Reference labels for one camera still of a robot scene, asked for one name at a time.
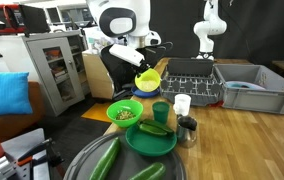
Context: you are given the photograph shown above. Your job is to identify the grey glass door cabinet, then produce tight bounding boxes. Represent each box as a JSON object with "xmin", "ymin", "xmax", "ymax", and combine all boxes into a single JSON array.
[{"xmin": 21, "ymin": 30, "xmax": 86, "ymax": 118}]

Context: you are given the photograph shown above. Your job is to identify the yellow plastic bowl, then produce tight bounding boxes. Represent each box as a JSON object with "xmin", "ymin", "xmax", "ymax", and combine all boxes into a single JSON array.
[{"xmin": 134, "ymin": 68, "xmax": 162, "ymax": 93}]

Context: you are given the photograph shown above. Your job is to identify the green pepper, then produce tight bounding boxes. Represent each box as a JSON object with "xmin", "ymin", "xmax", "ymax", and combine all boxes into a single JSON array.
[
  {"xmin": 137, "ymin": 123, "xmax": 168, "ymax": 137},
  {"xmin": 142, "ymin": 118, "xmax": 176, "ymax": 135}
]

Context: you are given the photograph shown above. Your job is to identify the blue pillow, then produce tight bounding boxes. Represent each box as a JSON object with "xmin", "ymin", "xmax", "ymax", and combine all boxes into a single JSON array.
[{"xmin": 0, "ymin": 71, "xmax": 34, "ymax": 120}]

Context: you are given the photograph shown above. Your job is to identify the black office chair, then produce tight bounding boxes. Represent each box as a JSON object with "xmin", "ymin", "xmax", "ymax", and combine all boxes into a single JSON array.
[{"xmin": 100, "ymin": 44, "xmax": 140, "ymax": 101}]

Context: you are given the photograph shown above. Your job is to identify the pale blue plate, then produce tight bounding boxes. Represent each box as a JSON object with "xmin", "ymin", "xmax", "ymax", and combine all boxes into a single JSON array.
[{"xmin": 224, "ymin": 80, "xmax": 267, "ymax": 91}]

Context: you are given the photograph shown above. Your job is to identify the short green cucumber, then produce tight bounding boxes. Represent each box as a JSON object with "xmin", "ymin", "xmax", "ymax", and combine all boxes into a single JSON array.
[{"xmin": 128, "ymin": 161, "xmax": 167, "ymax": 180}]

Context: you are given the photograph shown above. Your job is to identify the long green cucumber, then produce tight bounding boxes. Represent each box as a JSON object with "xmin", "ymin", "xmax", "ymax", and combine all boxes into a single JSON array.
[{"xmin": 88, "ymin": 136, "xmax": 122, "ymax": 180}]

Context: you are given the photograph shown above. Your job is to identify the grey plastic crate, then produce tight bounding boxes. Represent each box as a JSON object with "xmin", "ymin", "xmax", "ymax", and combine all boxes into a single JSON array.
[{"xmin": 213, "ymin": 63, "xmax": 284, "ymax": 116}]

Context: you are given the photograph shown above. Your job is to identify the dark green plastic cup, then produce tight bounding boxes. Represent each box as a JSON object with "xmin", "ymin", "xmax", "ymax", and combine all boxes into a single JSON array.
[{"xmin": 151, "ymin": 101, "xmax": 171, "ymax": 125}]

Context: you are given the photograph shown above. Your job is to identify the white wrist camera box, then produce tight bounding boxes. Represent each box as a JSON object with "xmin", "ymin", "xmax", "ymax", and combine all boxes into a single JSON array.
[{"xmin": 108, "ymin": 43, "xmax": 146, "ymax": 67}]

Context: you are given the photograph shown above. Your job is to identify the black monitor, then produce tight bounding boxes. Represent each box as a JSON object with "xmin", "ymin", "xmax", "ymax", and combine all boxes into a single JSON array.
[{"xmin": 18, "ymin": 4, "xmax": 52, "ymax": 34}]

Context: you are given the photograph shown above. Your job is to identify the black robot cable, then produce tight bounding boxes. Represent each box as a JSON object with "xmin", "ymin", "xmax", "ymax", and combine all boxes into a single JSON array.
[{"xmin": 161, "ymin": 41, "xmax": 174, "ymax": 52}]

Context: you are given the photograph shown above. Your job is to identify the red tape strip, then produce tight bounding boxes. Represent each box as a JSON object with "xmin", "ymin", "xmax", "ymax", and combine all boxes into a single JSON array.
[{"xmin": 210, "ymin": 100, "xmax": 224, "ymax": 108}]

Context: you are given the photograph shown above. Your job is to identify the black clamp tool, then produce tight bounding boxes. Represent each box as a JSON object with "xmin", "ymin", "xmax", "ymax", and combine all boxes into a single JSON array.
[{"xmin": 16, "ymin": 137, "xmax": 65, "ymax": 169}]

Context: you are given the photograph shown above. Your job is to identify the grey metal stand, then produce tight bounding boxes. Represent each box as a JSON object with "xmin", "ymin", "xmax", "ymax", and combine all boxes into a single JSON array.
[{"xmin": 0, "ymin": 128, "xmax": 51, "ymax": 180}]

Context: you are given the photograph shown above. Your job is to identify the blue plastic plate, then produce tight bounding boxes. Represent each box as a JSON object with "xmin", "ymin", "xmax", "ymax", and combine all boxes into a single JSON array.
[{"xmin": 130, "ymin": 85, "xmax": 161, "ymax": 99}]

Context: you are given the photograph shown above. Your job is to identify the white rice grains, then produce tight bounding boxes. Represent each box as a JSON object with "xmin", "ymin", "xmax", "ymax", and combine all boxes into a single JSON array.
[{"xmin": 138, "ymin": 79, "xmax": 159, "ymax": 92}]

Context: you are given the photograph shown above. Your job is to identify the teal green plate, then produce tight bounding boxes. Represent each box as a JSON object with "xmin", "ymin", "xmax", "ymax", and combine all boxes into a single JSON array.
[{"xmin": 125, "ymin": 123, "xmax": 178, "ymax": 158}]

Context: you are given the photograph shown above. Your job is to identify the orange floor mat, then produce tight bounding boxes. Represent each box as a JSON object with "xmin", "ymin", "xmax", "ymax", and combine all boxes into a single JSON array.
[{"xmin": 80, "ymin": 101, "xmax": 114, "ymax": 124}]

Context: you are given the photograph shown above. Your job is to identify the pale green seeds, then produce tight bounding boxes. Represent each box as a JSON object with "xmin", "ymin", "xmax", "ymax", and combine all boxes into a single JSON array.
[{"xmin": 115, "ymin": 109, "xmax": 137, "ymax": 121}]

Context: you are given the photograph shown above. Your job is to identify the white plastic cup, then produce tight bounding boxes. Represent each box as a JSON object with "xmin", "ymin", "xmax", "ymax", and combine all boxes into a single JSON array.
[{"xmin": 173, "ymin": 93, "xmax": 192, "ymax": 117}]

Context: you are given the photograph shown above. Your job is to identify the beige wooden cabinet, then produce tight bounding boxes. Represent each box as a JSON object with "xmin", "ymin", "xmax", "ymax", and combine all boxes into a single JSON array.
[{"xmin": 81, "ymin": 49, "xmax": 115, "ymax": 100}]

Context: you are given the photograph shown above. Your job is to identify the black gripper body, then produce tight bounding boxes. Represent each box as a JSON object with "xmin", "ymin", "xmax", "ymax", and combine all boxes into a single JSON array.
[{"xmin": 143, "ymin": 44, "xmax": 166, "ymax": 69}]

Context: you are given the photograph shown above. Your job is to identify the dark grey round tray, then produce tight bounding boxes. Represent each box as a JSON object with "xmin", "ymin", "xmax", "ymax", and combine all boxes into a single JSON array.
[{"xmin": 63, "ymin": 129, "xmax": 187, "ymax": 180}]

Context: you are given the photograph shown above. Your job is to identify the translucent plastic storage bin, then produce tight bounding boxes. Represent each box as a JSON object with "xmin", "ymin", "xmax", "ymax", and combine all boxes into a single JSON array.
[{"xmin": 82, "ymin": 25, "xmax": 116, "ymax": 54}]

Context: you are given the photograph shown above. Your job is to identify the orange sofa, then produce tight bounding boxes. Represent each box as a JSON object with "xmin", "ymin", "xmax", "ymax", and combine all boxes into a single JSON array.
[{"xmin": 0, "ymin": 81, "xmax": 46, "ymax": 143}]

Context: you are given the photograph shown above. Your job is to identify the grey dish rack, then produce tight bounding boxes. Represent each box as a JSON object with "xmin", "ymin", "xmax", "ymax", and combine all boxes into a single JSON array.
[{"xmin": 160, "ymin": 58, "xmax": 224, "ymax": 108}]

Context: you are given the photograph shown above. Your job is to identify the bright green plastic bowl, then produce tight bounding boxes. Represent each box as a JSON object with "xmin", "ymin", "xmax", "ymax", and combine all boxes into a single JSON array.
[{"xmin": 106, "ymin": 99, "xmax": 145, "ymax": 129}]

